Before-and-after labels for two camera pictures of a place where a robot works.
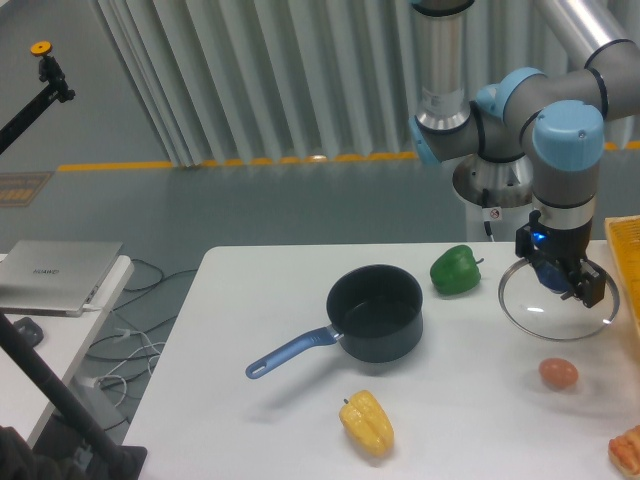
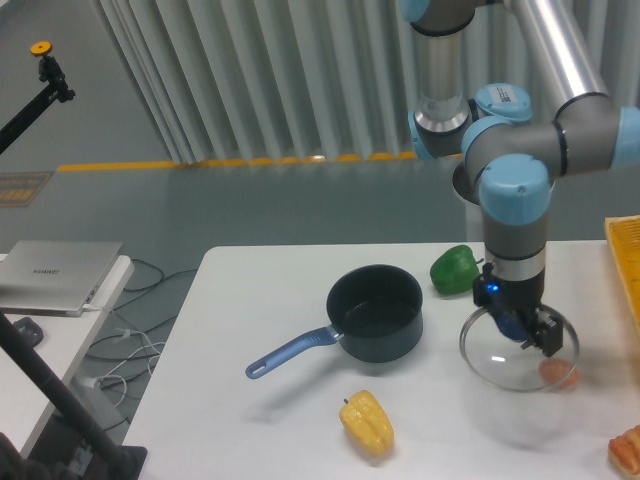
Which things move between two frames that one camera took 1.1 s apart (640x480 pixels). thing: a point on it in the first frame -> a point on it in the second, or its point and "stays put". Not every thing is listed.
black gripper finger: x=591 y=283 -> x=548 y=325
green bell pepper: x=455 y=270 stays put
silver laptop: x=55 y=278 stays put
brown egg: x=558 y=373 stays put
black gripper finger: x=537 y=259 -> x=495 y=305
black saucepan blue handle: x=376 y=310 stays put
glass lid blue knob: x=537 y=312 -> x=492 y=350
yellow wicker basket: x=623 y=233 stays put
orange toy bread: x=624 y=451 stays put
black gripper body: x=536 y=241 -> x=516 y=296
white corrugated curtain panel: x=224 y=81 stays put
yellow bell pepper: x=367 y=423 stays put
